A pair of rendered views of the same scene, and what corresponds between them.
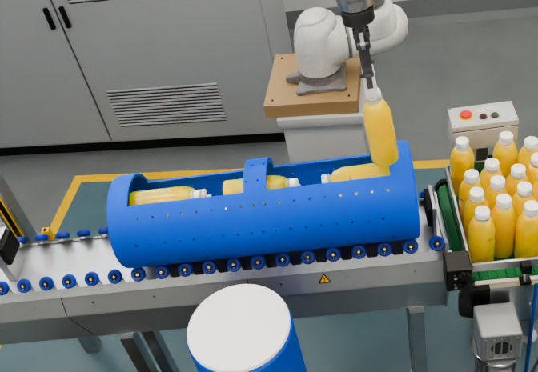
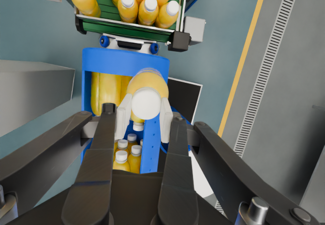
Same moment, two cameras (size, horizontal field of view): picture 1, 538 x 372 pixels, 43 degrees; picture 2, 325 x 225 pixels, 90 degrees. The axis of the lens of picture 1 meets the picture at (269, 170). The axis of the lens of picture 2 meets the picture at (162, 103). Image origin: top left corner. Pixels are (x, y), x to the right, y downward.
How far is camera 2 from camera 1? 1.65 m
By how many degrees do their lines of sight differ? 60
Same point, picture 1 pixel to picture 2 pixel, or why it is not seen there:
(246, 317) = (197, 170)
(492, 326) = (198, 33)
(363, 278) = not seen: hidden behind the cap
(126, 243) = not seen: outside the picture
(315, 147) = (7, 112)
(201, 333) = (200, 191)
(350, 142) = (7, 84)
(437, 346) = not seen: hidden behind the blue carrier
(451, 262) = (182, 45)
